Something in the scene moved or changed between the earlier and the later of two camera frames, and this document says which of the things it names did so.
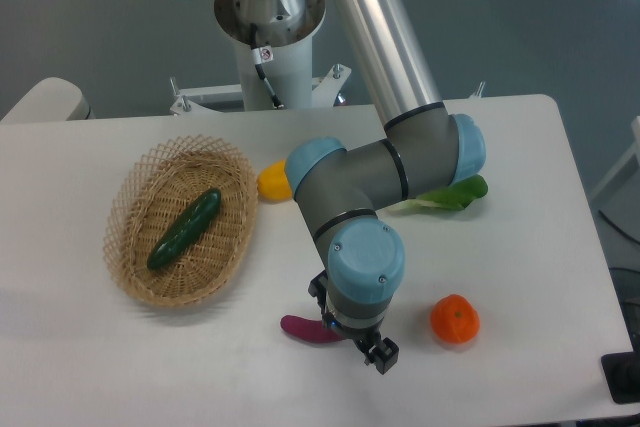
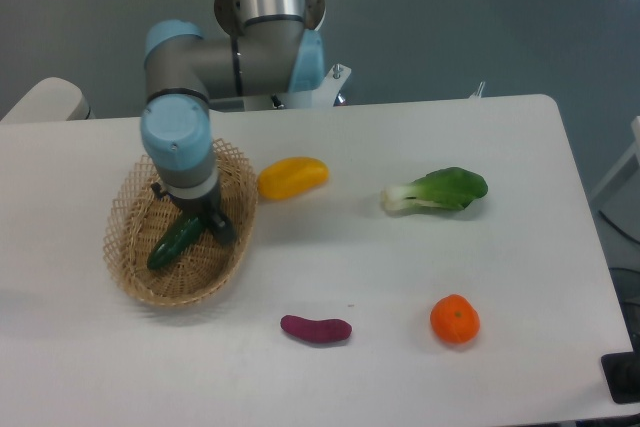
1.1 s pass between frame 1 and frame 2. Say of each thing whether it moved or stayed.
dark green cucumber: stayed
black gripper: moved
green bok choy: stayed
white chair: stayed
